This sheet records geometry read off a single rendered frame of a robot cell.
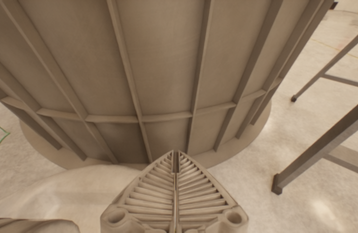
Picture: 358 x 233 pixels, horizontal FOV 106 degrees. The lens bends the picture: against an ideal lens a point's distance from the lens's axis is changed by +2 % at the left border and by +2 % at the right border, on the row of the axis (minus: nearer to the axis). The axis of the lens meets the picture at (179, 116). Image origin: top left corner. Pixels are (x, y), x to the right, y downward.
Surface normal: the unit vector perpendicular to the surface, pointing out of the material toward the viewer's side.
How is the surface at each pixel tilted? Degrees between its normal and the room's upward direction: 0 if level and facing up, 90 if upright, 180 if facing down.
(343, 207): 0
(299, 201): 0
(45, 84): 90
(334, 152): 0
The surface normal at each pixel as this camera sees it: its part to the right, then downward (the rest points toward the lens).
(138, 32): 0.11, 0.71
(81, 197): 0.01, 0.43
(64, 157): 0.04, -0.69
